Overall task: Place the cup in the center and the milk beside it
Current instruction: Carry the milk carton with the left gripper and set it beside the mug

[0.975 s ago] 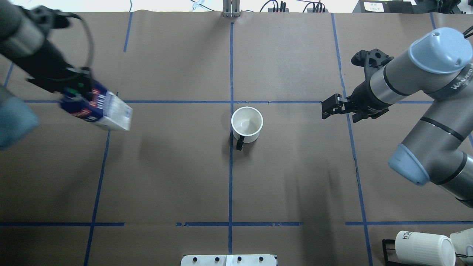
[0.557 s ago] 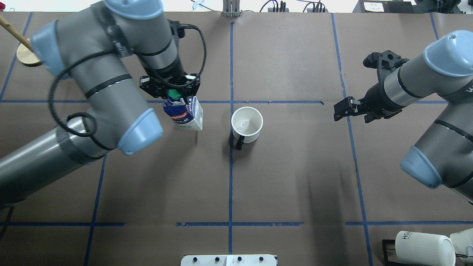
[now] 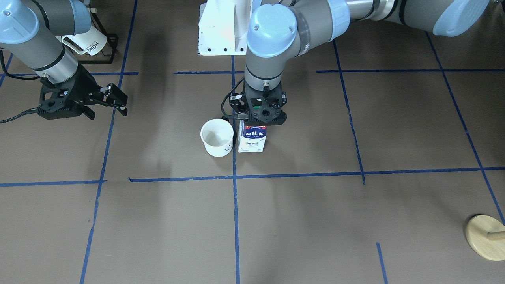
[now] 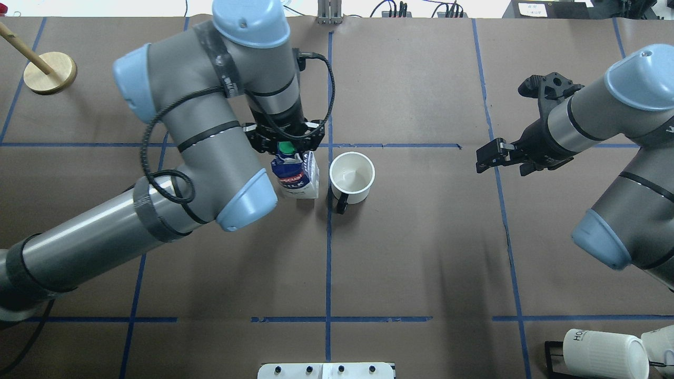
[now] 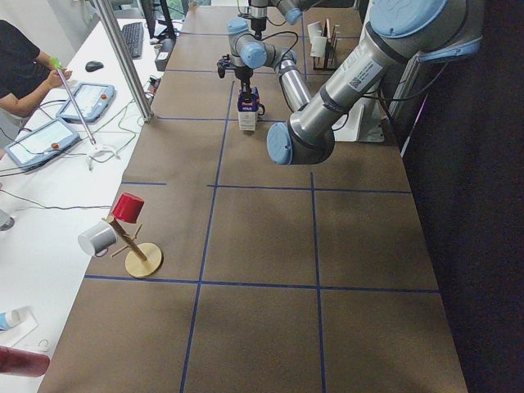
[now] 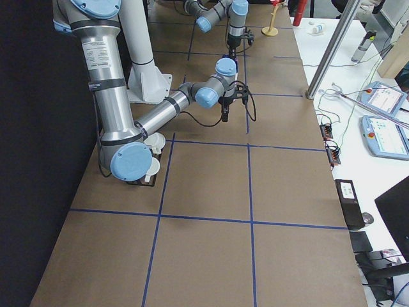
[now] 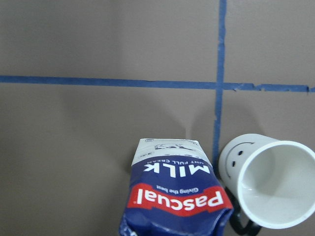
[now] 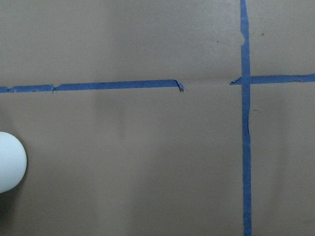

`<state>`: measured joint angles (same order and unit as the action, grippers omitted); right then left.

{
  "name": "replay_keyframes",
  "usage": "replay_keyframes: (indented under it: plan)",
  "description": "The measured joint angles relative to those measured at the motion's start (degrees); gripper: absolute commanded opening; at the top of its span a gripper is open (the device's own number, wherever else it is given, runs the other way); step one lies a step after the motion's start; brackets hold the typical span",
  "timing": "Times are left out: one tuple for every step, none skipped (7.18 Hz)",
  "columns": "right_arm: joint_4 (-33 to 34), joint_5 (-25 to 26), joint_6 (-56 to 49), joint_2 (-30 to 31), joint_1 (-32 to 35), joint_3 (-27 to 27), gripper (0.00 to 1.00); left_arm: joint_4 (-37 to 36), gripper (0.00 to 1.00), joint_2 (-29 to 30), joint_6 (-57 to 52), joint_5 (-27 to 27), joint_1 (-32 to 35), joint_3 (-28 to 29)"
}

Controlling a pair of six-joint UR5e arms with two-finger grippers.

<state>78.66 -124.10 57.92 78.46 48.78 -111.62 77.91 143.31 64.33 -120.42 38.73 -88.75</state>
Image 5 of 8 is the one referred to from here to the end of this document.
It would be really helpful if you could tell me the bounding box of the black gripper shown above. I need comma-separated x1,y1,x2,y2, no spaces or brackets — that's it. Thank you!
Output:
234,67,253,102

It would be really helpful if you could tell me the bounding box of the blue white milk carton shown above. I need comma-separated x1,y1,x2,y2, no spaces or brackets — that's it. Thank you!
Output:
237,87,260,132

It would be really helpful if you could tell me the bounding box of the white mug black handle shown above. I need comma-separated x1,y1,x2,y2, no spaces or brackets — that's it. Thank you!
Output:
257,103,266,118

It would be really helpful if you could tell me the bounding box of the second grey blue robot arm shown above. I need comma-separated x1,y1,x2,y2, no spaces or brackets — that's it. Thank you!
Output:
237,0,321,40

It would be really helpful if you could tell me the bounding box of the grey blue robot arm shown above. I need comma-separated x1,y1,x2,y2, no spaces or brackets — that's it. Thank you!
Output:
217,1,485,165

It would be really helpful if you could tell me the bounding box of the white cup on rack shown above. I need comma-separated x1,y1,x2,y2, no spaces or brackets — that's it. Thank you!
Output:
307,21,323,42

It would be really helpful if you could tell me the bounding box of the red cup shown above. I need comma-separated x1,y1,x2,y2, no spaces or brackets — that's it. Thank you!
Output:
111,192,144,224

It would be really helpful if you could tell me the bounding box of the black keyboard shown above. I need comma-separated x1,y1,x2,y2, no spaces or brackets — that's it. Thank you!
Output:
121,22,143,59

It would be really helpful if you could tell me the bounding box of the far teach pendant tablet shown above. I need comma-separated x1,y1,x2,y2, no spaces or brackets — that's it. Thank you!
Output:
56,82,115,124

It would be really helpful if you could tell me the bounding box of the teach pendant tablet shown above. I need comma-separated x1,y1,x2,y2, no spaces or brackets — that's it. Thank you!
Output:
56,82,115,124
4,119,80,171

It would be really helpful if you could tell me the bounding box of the black computer mouse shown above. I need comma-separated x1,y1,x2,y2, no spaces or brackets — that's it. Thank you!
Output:
84,61,104,73

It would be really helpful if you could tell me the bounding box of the metal reacher stick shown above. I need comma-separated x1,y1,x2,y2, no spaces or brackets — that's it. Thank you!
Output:
51,57,120,169

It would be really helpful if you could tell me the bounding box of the wooden mug tree stand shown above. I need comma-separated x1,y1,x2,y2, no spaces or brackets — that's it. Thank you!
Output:
103,215,163,278

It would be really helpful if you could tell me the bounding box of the grey white mug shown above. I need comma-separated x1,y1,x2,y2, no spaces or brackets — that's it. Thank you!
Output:
78,220,117,257

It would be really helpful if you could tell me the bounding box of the person in black shirt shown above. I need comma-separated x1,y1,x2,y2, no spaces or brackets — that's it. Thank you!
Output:
1,20,72,128

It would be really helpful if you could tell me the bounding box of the near teach pendant tablet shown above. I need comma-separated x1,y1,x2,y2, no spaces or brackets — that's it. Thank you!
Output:
4,119,80,171

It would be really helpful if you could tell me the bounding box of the blue white tube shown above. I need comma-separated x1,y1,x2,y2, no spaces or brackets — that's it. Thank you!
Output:
0,309,20,332

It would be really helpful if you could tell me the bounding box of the red bottle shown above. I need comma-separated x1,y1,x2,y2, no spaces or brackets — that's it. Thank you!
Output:
1,346,50,377

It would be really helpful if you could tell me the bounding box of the black wire rack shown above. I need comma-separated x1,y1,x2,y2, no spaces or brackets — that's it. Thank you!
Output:
312,18,339,71

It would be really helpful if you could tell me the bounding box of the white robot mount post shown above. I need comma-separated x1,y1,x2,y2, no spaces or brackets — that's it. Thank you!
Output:
332,98,385,142

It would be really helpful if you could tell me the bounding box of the aluminium frame post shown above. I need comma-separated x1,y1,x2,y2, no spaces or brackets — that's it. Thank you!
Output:
93,0,153,123

